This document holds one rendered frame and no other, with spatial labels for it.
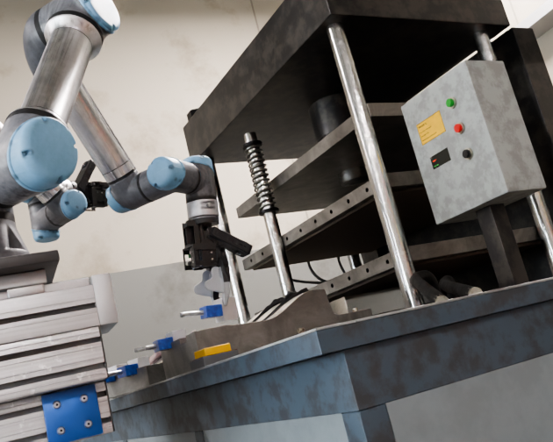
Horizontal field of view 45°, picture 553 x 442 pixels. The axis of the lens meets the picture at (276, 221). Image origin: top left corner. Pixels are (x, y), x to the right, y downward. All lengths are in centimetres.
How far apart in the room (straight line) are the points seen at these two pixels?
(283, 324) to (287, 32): 118
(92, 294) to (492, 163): 117
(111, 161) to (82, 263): 278
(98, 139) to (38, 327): 54
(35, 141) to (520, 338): 88
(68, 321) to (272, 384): 37
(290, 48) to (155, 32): 273
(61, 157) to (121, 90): 362
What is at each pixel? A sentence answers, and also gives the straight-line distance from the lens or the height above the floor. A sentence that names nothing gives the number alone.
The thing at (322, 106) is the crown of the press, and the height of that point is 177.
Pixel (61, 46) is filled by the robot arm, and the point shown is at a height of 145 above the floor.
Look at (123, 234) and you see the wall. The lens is 443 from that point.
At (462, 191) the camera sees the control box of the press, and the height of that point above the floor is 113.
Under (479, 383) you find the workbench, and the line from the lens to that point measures 117.
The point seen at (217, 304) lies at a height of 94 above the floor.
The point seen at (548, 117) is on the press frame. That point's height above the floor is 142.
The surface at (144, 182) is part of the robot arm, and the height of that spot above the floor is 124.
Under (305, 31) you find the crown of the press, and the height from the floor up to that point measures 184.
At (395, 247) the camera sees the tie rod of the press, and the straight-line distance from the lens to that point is 208.
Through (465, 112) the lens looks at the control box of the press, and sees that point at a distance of 202.
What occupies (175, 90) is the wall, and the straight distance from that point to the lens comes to 490.
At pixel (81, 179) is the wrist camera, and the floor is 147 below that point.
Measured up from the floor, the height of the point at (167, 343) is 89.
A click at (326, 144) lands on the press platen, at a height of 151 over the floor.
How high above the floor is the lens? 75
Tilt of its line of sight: 13 degrees up
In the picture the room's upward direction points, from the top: 14 degrees counter-clockwise
